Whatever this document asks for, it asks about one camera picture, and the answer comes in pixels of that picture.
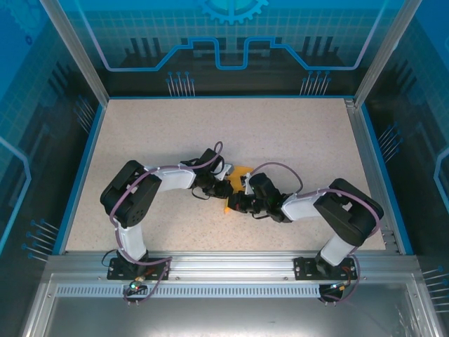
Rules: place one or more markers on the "sheet metal tray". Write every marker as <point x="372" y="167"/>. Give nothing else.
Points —
<point x="228" y="319"/>

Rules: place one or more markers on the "orange paper sheet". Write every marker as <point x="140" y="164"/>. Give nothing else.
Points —
<point x="236" y="173"/>

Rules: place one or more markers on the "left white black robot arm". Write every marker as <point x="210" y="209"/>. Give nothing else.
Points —
<point x="133" y="200"/>

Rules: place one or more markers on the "aluminium frame post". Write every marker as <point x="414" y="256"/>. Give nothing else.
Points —
<point x="385" y="52"/>
<point x="77" y="52"/>

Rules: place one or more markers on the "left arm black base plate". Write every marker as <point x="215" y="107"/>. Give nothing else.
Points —
<point x="158" y="272"/>

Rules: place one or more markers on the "aluminium side rail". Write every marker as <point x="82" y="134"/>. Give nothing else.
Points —
<point x="372" y="168"/>

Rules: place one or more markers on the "aluminium mounting rail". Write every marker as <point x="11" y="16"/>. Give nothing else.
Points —
<point x="231" y="267"/>

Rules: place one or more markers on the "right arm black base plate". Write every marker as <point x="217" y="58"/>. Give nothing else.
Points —
<point x="304" y="268"/>

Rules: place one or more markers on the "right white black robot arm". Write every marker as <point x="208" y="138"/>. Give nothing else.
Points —
<point x="350" y="214"/>

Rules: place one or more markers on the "blue printed enclosure panel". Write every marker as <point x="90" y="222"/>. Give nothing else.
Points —
<point x="224" y="21"/>
<point x="28" y="105"/>
<point x="421" y="105"/>

